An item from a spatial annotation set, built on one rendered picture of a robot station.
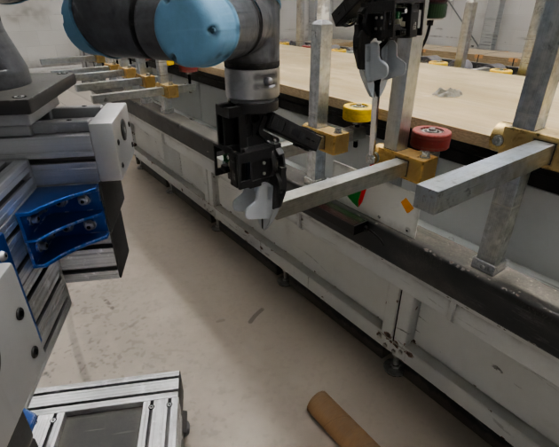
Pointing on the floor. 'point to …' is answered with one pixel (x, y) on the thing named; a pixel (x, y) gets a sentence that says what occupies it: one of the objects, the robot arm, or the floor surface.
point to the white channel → (323, 10)
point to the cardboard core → (338, 422)
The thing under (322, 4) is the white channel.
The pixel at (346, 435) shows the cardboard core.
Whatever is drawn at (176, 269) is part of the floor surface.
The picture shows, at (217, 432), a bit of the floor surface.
